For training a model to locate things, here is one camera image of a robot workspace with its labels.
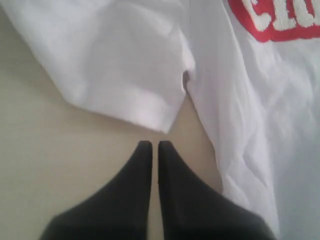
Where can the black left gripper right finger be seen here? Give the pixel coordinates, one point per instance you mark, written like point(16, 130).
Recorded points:
point(192, 210)

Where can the white t-shirt red print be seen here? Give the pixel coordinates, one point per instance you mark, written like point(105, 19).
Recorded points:
point(251, 67)

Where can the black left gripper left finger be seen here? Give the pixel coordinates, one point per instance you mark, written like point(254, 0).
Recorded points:
point(118, 211)

